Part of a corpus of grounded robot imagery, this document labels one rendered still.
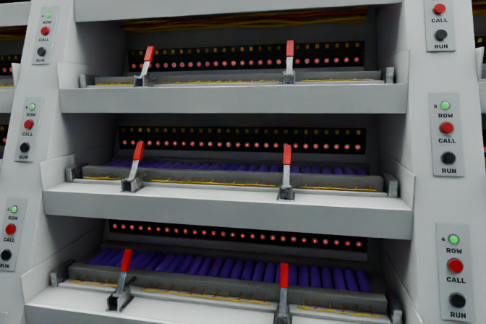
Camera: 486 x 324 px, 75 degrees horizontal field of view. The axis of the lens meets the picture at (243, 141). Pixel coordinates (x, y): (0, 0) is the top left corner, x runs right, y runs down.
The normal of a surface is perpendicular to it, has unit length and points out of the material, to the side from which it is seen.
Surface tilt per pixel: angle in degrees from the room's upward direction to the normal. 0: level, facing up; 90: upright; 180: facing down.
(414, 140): 90
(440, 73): 90
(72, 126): 90
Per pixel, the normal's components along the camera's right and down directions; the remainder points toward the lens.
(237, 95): -0.18, 0.15
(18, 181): -0.18, -0.18
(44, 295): -0.01, -0.99
